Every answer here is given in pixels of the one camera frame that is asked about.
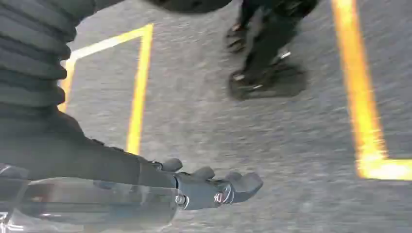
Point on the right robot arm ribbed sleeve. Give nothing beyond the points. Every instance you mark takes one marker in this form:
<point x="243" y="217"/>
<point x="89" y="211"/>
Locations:
<point x="30" y="51"/>

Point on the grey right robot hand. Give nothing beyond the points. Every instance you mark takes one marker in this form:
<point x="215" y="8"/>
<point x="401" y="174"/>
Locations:
<point x="80" y="173"/>

